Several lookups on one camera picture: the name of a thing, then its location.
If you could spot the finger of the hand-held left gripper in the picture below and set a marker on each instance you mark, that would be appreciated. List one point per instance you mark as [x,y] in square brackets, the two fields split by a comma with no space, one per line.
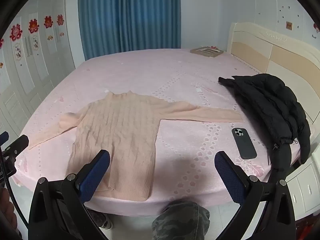
[3,136]
[18,143]

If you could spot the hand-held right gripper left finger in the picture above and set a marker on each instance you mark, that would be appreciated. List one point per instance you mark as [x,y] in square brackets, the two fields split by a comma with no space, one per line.
[98,170]

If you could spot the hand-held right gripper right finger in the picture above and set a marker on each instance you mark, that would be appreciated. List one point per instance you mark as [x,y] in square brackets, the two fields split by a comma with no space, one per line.
[228,177]

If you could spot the pink knitted sweater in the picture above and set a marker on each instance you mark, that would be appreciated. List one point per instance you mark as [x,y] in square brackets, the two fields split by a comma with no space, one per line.
[117,132]

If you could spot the person's left forearm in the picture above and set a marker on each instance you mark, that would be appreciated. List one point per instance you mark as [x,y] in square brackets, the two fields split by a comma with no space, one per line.
[6,206]

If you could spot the black smartphone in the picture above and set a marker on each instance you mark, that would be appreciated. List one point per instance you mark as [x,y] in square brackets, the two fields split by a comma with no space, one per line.
[244,143]

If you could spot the person's shoe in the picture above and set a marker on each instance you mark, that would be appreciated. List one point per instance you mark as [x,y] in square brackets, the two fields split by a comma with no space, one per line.
[103,220]

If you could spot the person's camouflage trouser leg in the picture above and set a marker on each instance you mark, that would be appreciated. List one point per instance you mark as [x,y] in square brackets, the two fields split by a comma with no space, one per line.
[182,221]

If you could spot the white wardrobe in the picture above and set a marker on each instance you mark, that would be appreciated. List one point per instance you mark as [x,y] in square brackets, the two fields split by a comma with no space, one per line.
[32,75]

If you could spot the white nightstand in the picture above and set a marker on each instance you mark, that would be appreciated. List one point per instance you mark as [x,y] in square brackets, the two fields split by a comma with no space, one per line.
[303,180]

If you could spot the black puffer jacket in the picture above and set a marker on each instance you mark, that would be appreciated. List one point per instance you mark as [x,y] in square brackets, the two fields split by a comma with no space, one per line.
[270,100]

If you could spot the bed with pink sheet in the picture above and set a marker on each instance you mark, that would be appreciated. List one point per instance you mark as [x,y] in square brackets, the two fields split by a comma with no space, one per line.
[175,80]

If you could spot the row of red paper decorations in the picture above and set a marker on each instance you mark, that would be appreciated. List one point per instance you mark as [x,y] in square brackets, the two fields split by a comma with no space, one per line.
[33,26]

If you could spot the flat cardboard box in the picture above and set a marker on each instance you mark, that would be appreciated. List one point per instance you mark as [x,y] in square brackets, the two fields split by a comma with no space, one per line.
[206,51]

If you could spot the cream bed headboard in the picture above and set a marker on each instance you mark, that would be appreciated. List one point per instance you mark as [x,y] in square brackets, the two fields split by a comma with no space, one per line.
[265,52]

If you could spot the blue curtain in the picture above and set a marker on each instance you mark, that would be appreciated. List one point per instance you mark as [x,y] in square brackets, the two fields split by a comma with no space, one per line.
[130,15]

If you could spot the red round wall decoration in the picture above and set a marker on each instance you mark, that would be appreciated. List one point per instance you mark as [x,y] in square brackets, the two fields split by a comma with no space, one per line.
[317,27]

